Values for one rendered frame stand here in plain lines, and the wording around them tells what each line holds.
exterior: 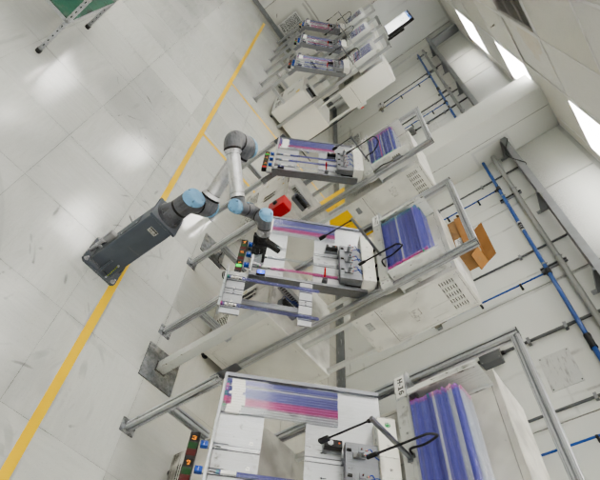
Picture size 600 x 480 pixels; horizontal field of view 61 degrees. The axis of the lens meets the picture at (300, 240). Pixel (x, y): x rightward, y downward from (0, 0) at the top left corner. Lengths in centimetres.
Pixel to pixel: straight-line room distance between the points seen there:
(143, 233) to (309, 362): 134
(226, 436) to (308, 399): 40
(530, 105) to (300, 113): 305
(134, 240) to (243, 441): 137
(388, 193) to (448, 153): 195
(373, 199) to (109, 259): 223
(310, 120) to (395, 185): 340
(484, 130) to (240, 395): 457
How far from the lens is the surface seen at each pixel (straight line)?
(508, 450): 225
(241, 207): 267
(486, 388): 237
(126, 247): 311
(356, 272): 310
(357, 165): 434
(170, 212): 292
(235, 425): 229
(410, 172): 429
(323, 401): 241
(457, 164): 627
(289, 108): 748
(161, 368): 319
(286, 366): 349
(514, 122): 624
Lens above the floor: 213
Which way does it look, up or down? 21 degrees down
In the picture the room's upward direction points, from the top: 59 degrees clockwise
